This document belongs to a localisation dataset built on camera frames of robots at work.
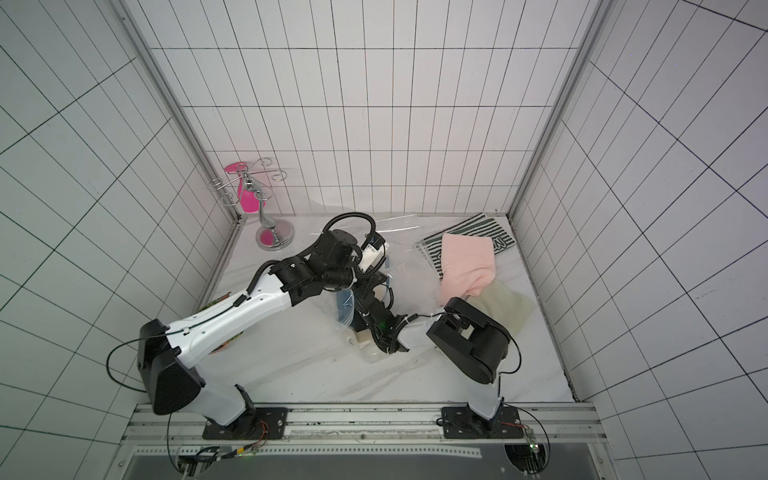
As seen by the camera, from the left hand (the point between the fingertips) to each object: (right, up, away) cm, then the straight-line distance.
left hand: (378, 285), depth 74 cm
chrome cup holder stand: (-42, +13, +39) cm, 59 cm away
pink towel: (+30, +2, +27) cm, 41 cm away
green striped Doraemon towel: (+37, +17, +40) cm, 57 cm away
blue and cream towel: (-9, -5, +2) cm, 10 cm away
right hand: (-7, -8, +20) cm, 23 cm away
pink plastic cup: (-46, +25, +27) cm, 58 cm away
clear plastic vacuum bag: (-18, -20, +11) cm, 28 cm away
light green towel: (+42, -10, +21) cm, 47 cm away
